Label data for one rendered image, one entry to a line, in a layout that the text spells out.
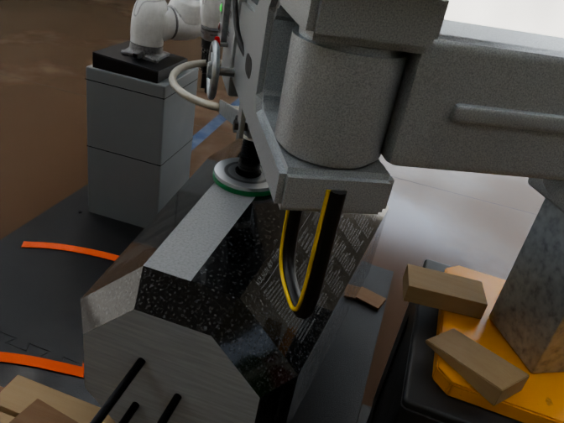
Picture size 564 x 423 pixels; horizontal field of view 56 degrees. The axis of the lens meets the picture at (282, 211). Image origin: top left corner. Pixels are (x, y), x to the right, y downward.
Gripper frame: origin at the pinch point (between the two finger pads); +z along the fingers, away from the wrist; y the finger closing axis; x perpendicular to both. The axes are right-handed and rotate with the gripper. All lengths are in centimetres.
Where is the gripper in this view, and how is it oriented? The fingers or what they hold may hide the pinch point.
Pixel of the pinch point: (206, 83)
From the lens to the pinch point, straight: 249.5
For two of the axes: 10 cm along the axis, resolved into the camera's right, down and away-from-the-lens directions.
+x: 8.9, -1.2, 4.4
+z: -1.7, 8.1, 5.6
